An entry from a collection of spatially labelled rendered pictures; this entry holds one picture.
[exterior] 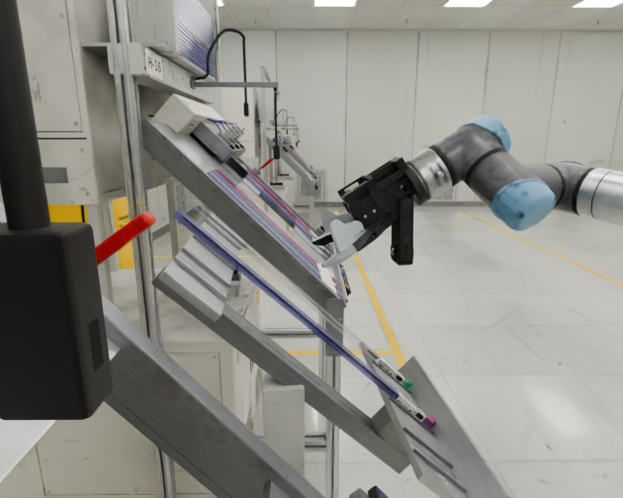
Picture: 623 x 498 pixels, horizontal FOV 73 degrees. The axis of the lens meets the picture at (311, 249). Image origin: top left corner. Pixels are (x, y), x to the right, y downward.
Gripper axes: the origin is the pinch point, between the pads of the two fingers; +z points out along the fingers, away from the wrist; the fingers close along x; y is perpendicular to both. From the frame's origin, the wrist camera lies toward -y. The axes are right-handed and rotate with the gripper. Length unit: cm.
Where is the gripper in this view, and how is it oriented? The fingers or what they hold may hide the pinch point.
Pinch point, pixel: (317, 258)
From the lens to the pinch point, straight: 70.5
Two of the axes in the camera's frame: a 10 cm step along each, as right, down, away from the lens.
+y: -5.3, -8.1, -2.6
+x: 0.9, 2.4, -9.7
